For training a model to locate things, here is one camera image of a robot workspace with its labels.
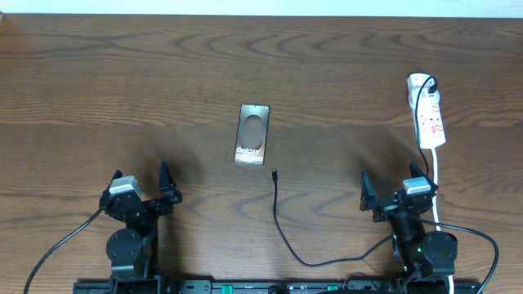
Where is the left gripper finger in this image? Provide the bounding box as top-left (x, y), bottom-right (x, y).
top-left (158, 160), bottom-right (180, 196)
top-left (106, 170), bottom-right (123, 191)

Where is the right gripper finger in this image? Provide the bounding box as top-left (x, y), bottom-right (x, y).
top-left (409, 161), bottom-right (438, 190)
top-left (360, 170), bottom-right (376, 204)

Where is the black USB charging cable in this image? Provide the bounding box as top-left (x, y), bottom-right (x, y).
top-left (271, 75), bottom-right (439, 268)

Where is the Galaxy smartphone with bronze screen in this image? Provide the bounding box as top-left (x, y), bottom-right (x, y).
top-left (234, 105), bottom-right (270, 165)

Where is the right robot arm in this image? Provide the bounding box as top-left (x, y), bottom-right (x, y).
top-left (360, 163), bottom-right (458, 293)

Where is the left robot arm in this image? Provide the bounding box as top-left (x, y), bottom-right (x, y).
top-left (99, 161), bottom-right (182, 294)

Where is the black USB charger plug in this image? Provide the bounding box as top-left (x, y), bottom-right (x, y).
top-left (428, 82), bottom-right (437, 94)

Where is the white power strip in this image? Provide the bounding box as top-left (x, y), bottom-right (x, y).
top-left (407, 73), bottom-right (446, 149)

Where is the white power strip cord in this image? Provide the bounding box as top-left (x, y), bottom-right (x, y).
top-left (430, 147), bottom-right (455, 294)

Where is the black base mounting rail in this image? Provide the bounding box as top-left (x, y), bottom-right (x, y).
top-left (72, 276), bottom-right (481, 294)

